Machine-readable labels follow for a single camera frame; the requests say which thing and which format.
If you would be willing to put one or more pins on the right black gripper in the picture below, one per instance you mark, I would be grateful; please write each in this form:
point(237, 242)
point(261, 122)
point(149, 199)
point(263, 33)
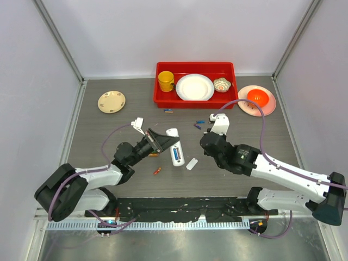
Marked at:
point(205, 152)

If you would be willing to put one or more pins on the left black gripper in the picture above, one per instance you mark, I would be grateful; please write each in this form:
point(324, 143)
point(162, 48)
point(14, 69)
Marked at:
point(161, 142)

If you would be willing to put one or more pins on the white remote control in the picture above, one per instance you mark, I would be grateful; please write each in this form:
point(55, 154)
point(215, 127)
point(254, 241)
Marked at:
point(174, 133)

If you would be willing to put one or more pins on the white battery cover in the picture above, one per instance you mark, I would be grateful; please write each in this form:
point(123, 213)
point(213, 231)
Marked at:
point(191, 164)

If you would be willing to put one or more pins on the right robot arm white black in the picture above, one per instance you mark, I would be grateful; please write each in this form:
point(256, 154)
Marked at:
point(321, 195)

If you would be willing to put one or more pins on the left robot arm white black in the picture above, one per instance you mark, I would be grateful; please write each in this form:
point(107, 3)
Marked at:
point(70, 189)

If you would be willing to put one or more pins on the red orange battery front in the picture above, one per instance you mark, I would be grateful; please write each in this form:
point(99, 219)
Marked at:
point(157, 171)

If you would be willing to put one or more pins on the small patterned bowl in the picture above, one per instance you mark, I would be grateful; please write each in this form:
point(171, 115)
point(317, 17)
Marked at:
point(222, 85)

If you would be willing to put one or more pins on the white plate in tray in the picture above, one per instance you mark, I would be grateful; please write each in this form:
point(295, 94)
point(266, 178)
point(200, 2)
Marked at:
point(195, 87)

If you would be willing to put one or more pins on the red plastic tray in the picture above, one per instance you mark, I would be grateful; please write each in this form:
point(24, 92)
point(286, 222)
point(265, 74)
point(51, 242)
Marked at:
point(211, 69)

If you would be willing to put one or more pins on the yellow mug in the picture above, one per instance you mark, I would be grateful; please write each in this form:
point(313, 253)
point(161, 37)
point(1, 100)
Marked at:
point(166, 81)

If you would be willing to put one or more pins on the orange bowl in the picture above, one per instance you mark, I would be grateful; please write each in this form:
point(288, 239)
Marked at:
point(259, 97)

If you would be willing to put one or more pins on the cream floral plate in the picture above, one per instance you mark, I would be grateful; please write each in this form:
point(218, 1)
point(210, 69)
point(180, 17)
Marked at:
point(111, 102)

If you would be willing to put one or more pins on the pink plate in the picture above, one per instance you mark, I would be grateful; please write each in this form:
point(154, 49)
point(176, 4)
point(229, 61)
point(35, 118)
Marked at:
point(250, 108)

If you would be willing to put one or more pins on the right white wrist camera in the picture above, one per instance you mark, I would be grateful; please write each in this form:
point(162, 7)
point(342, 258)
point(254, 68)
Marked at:
point(220, 123)

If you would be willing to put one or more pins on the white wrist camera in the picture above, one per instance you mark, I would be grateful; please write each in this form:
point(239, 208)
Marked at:
point(137, 125)
point(220, 123)

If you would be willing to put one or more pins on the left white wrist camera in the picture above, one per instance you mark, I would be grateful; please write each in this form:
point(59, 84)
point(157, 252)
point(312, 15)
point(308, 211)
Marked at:
point(137, 125)

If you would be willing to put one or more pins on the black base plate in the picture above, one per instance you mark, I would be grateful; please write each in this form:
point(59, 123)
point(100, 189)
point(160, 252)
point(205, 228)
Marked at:
point(182, 209)

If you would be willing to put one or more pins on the slotted cable duct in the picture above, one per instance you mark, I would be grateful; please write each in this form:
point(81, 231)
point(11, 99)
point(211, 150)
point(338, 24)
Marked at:
point(201, 224)

